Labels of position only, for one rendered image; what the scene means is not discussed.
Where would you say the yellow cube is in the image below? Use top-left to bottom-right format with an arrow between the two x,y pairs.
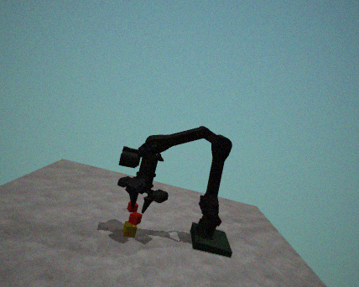
122,221 -> 137,237

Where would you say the red cube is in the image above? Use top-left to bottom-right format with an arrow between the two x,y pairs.
128,212 -> 142,226
127,202 -> 138,212

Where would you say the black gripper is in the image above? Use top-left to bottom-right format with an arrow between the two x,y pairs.
117,169 -> 169,214

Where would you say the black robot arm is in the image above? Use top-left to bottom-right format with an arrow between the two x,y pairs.
119,126 -> 232,239

